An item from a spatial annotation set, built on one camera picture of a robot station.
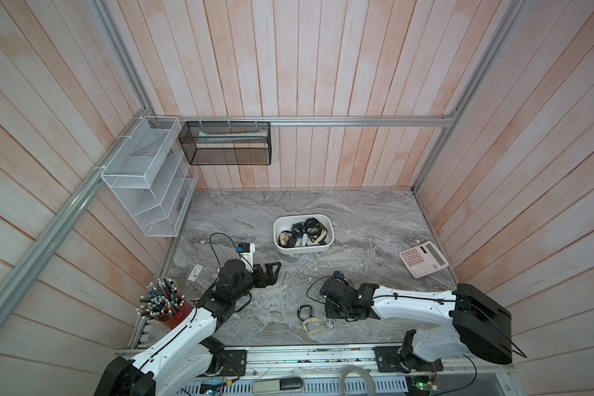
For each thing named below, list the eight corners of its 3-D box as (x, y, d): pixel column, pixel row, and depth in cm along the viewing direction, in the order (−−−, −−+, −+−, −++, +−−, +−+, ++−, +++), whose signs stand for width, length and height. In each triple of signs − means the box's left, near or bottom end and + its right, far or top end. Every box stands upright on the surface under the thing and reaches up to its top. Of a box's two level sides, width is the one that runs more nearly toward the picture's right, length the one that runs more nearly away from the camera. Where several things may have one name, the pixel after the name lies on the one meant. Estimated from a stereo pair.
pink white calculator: (416, 279, 93) (420, 274, 90) (398, 255, 100) (402, 250, 97) (445, 267, 96) (450, 263, 93) (426, 245, 103) (430, 240, 100)
